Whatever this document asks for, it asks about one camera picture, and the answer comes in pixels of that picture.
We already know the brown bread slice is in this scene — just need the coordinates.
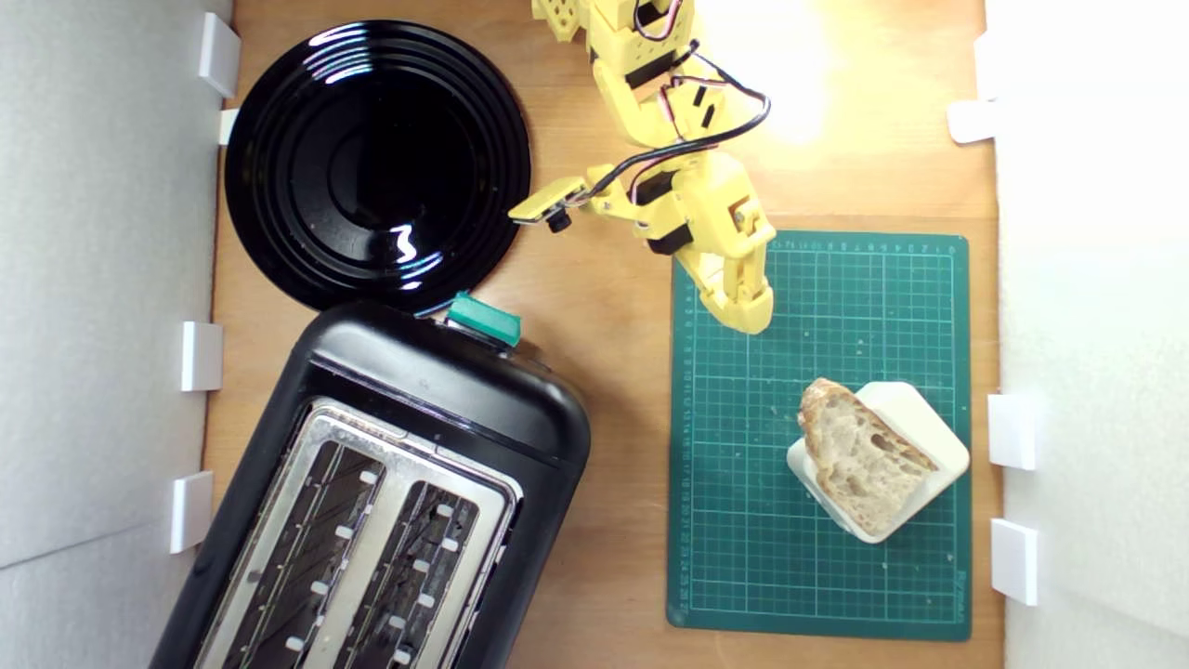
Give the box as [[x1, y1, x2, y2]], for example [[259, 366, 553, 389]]
[[797, 377, 939, 537]]

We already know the green toaster lever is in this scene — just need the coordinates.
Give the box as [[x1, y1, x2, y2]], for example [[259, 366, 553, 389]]
[[446, 291, 523, 348]]

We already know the black two-slot toaster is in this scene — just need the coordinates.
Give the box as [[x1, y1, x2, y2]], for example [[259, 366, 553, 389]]
[[149, 299, 593, 669]]

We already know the green cutting mat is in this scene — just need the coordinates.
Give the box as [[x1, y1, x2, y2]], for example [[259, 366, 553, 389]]
[[666, 227, 973, 642]]

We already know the white block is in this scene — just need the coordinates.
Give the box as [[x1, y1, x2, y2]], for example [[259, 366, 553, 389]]
[[787, 381, 971, 544]]

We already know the black plate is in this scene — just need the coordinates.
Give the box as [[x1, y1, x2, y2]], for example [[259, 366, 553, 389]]
[[224, 20, 532, 314]]

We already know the black cable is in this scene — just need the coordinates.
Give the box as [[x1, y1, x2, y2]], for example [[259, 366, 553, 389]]
[[576, 51, 773, 203]]

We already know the yellow wrist camera box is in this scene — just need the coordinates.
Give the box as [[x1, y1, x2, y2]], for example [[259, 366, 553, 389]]
[[508, 177, 592, 234]]

